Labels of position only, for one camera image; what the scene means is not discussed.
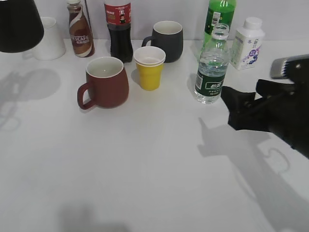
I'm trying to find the green soda bottle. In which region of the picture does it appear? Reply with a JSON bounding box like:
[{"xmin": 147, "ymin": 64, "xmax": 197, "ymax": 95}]
[{"xmin": 200, "ymin": 0, "xmax": 237, "ymax": 55}]

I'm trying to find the dark grey mug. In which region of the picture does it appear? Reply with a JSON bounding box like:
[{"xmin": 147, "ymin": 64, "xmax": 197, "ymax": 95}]
[{"xmin": 141, "ymin": 21, "xmax": 183, "ymax": 63}]

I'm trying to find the red mug white interior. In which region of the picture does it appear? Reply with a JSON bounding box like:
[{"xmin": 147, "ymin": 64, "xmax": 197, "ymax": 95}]
[{"xmin": 77, "ymin": 57, "xmax": 129, "ymax": 110}]

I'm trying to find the white milk carton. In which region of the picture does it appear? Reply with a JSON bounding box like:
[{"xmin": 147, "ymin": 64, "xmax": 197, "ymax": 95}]
[{"xmin": 230, "ymin": 17, "xmax": 265, "ymax": 70}]

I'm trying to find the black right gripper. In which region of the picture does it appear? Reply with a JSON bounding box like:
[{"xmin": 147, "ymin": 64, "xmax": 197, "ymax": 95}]
[{"xmin": 221, "ymin": 54, "xmax": 309, "ymax": 157}]

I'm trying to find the yellow paper cup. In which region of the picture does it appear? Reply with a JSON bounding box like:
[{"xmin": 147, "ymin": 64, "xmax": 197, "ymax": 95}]
[{"xmin": 136, "ymin": 62, "xmax": 164, "ymax": 91}]

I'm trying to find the clear water bottle green label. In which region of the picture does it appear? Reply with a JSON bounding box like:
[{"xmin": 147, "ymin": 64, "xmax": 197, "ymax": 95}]
[{"xmin": 195, "ymin": 23, "xmax": 230, "ymax": 104}]

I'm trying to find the cola bottle red label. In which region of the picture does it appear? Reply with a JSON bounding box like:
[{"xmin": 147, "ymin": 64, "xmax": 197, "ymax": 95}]
[{"xmin": 104, "ymin": 0, "xmax": 133, "ymax": 63}]

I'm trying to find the Nescafe coffee bottle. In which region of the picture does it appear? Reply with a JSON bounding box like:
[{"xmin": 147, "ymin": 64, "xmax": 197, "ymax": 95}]
[{"xmin": 67, "ymin": 0, "xmax": 95, "ymax": 58}]

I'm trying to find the white inner paper cup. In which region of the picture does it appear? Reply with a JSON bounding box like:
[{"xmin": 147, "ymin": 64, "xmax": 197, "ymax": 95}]
[{"xmin": 133, "ymin": 46, "xmax": 166, "ymax": 66}]

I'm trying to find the black mug white interior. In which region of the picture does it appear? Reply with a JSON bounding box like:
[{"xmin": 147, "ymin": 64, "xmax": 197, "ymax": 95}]
[{"xmin": 0, "ymin": 0, "xmax": 44, "ymax": 53}]

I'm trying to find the white ceramic mug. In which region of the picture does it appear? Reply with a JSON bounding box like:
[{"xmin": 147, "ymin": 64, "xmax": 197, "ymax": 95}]
[{"xmin": 22, "ymin": 17, "xmax": 66, "ymax": 61}]

